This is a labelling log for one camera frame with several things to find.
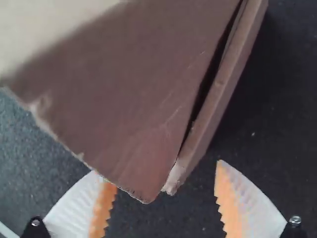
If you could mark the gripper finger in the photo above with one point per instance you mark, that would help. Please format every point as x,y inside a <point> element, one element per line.
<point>74,210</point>
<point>247,210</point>

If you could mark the cardboard box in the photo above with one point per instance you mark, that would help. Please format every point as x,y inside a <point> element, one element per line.
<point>123,99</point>

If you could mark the black mat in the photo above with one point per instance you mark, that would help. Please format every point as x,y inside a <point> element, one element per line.
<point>277,99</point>

